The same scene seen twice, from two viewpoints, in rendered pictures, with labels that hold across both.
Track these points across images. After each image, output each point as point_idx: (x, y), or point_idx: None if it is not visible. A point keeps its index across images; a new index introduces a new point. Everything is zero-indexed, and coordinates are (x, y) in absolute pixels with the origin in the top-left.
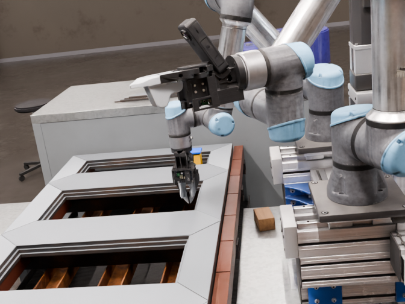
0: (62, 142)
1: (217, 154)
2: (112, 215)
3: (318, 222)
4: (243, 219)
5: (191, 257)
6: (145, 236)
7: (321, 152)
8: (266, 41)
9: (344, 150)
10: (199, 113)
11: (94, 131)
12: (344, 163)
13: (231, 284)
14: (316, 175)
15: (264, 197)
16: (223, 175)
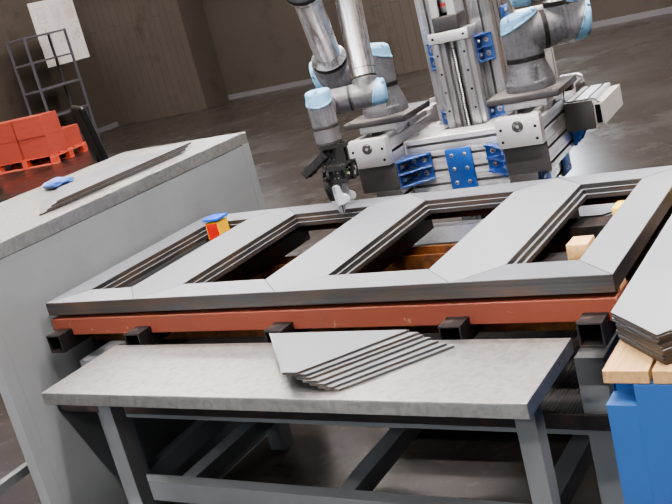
0: (17, 292)
1: (228, 218)
2: None
3: (541, 107)
4: None
5: (472, 193)
6: (399, 217)
7: (403, 122)
8: (328, 23)
9: (535, 41)
10: (335, 98)
11: (54, 257)
12: (536, 53)
13: None
14: (419, 138)
15: None
16: (298, 207)
